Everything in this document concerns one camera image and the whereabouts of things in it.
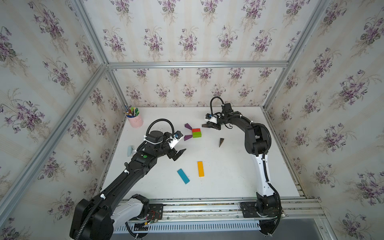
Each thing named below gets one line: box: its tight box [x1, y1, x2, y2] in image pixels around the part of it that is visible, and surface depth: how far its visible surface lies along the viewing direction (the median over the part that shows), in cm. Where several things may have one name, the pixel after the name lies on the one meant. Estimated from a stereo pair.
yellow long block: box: [197, 161, 205, 177], surface depth 89 cm
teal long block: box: [177, 168, 190, 185], surface depth 87 cm
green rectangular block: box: [192, 131, 202, 138], surface depth 104 cm
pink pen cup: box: [125, 112, 144, 129], surface depth 103 cm
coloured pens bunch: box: [123, 104, 140, 118], surface depth 105 cm
